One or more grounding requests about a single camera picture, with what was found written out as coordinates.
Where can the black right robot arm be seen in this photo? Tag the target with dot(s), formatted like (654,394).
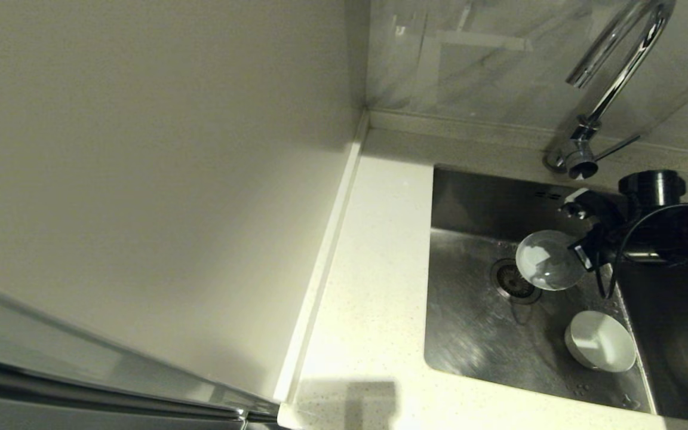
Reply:
(678,233)

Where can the stainless steel sink basin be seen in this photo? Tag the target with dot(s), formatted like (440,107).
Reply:
(469,346)

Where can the small white bowl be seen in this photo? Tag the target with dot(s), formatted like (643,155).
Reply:
(601,343)

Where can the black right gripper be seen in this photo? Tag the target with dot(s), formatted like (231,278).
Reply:
(616,236)

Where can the round metal drain strainer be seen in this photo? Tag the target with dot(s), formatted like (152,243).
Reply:
(508,283)

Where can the large grey bowl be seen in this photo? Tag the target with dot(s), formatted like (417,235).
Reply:
(550,263)

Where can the chrome gooseneck faucet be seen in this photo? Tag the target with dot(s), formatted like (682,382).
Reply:
(619,74)

